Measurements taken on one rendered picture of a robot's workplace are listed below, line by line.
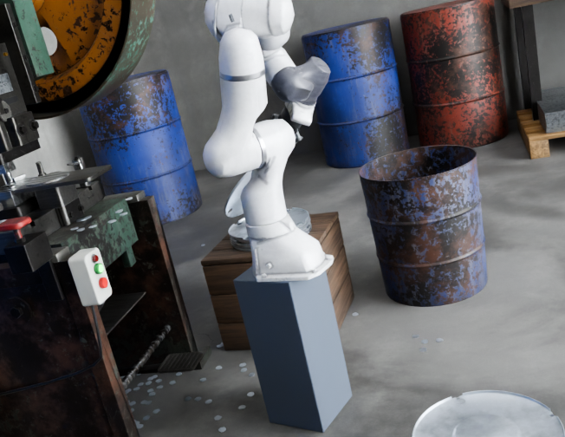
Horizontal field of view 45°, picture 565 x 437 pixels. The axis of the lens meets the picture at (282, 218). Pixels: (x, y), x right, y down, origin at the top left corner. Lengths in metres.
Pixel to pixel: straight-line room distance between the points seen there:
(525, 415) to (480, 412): 0.09
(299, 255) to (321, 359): 0.32
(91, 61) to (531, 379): 1.62
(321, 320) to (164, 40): 3.83
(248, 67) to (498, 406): 0.93
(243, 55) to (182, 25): 3.74
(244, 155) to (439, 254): 0.95
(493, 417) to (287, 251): 0.63
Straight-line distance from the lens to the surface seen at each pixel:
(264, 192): 1.71
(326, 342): 1.89
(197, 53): 5.32
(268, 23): 1.65
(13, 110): 2.07
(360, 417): 1.96
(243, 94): 1.63
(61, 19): 2.36
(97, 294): 1.78
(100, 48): 2.26
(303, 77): 2.02
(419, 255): 2.38
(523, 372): 2.07
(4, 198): 2.07
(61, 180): 1.98
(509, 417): 1.51
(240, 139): 1.65
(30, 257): 1.73
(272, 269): 1.75
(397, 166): 2.67
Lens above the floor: 1.11
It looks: 17 degrees down
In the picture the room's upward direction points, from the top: 13 degrees counter-clockwise
